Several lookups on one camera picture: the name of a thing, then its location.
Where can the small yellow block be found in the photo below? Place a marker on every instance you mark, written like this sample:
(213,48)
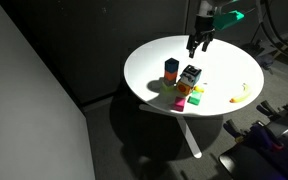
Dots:
(199,89)

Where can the lime green cube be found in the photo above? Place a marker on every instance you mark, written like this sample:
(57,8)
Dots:
(167,87)

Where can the yellow banana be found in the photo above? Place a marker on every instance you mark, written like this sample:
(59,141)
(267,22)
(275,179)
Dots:
(242,95)

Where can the pink block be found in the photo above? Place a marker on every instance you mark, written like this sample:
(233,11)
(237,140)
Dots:
(179,104)

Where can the white blue number cube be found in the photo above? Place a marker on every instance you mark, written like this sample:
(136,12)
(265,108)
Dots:
(191,75)

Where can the white table base legs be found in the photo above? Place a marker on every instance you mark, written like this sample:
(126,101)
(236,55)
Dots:
(189,135)

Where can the orange cube with red circle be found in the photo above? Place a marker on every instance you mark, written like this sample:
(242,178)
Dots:
(183,88)

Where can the purple clamp with orange trigger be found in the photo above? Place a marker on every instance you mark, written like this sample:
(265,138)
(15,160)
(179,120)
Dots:
(265,136)

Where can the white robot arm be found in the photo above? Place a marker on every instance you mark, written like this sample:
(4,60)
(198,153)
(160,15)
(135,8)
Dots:
(209,6)

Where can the black spring clamp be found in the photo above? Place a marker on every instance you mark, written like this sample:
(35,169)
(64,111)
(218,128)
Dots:
(268,108)
(234,130)

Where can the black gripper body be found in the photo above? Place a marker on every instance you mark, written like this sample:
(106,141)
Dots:
(204,26)

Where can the plain orange cube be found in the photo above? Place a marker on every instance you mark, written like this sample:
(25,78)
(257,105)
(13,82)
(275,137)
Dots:
(170,76)

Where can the teal camera mount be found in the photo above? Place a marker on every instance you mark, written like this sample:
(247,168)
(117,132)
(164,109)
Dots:
(229,19)

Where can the grey cube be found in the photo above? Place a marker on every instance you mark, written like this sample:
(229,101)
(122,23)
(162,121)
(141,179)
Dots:
(168,82)

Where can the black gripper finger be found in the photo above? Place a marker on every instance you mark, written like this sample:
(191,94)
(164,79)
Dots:
(207,42)
(193,46)

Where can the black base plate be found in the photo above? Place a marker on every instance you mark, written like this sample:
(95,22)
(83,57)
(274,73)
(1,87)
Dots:
(247,163)

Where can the green block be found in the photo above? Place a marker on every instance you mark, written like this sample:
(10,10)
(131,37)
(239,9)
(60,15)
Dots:
(195,98)

